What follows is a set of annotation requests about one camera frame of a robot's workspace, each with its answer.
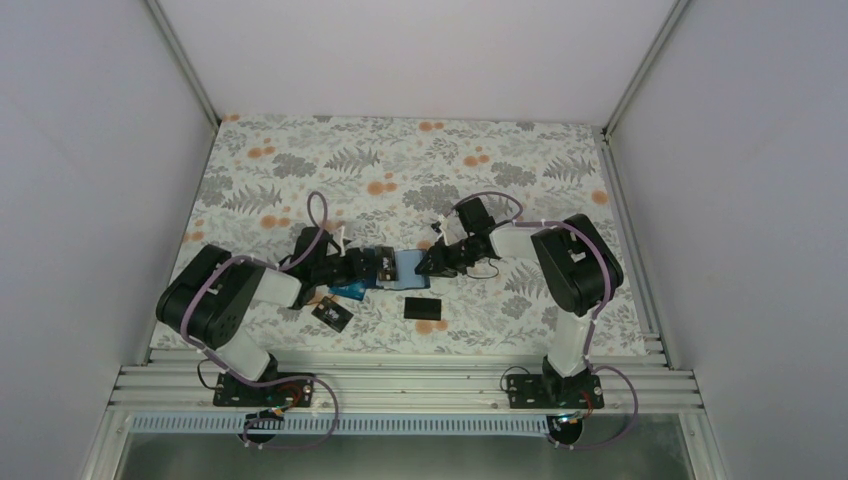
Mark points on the aluminium rail frame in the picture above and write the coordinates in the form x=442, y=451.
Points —
x=170, y=380

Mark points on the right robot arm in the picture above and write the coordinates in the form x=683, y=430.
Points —
x=579, y=269

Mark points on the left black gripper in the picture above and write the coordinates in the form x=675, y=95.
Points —
x=355, y=270

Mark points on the blue card holder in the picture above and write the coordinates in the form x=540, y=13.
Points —
x=407, y=279

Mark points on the perforated cable duct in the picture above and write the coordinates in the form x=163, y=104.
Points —
x=347, y=424

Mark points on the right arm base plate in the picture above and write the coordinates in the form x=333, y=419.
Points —
x=534, y=392

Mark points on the black card with white logo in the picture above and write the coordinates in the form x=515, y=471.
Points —
x=387, y=267

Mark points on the plain black card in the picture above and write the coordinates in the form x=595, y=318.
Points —
x=424, y=309

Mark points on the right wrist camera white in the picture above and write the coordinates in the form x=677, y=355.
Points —
x=441, y=229

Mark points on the blue credit card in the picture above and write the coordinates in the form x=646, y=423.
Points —
x=354, y=291

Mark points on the black card with chip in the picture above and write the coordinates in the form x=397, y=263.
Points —
x=332, y=314

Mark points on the floral table mat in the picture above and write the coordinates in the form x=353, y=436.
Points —
x=385, y=182

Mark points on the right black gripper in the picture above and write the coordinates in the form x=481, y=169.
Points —
x=440, y=264

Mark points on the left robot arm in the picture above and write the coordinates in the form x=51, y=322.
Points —
x=206, y=303

